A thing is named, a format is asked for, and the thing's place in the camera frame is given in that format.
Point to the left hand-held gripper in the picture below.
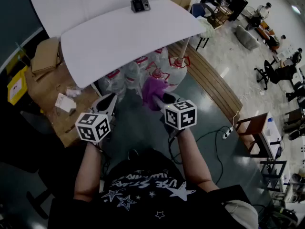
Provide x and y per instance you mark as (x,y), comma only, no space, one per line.
(93,127)

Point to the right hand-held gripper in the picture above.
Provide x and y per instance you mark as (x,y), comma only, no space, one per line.
(180,115)

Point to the purple cloth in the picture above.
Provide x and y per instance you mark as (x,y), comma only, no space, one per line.
(153,91)

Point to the black keypad device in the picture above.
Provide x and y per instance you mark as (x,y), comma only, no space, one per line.
(140,5)

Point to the person's right forearm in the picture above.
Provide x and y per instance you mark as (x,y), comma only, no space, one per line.
(194,161)

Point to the person's left forearm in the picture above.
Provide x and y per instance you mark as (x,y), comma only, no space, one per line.
(89,168)

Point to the white paper box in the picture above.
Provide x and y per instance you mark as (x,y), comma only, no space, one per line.
(64,102)

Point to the group of clear water jugs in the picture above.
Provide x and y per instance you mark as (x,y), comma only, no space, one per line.
(175,74)

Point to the wooden slatted board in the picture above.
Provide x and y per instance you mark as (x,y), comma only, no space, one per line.
(207,76)

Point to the white power strip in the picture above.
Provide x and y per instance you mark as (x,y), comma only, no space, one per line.
(227,132)

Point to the large flat cardboard sheet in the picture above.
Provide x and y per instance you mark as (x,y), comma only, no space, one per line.
(47,89)

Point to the brown wooden chair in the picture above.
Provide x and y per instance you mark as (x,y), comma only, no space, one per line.
(252,132)

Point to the small cardboard box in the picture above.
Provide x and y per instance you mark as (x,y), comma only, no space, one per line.
(45,55)

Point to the yellow bin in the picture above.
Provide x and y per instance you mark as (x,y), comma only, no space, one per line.
(16,86)

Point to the black star print t-shirt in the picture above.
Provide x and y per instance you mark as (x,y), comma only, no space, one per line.
(147,199)

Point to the white side table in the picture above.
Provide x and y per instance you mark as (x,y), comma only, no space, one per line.
(271,133)

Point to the black office chair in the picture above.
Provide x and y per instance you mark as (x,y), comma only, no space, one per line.
(265,73)

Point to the grey beanbag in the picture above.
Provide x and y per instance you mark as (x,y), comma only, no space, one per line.
(246,37)

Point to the blue chair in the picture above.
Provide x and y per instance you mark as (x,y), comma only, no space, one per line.
(199,9)

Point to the beige bag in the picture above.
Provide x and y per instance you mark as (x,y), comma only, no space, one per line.
(241,212)

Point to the black cabinet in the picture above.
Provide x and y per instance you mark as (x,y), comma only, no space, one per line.
(238,5)

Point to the black metal stool frame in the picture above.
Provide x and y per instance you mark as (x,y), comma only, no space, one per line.
(274,173)

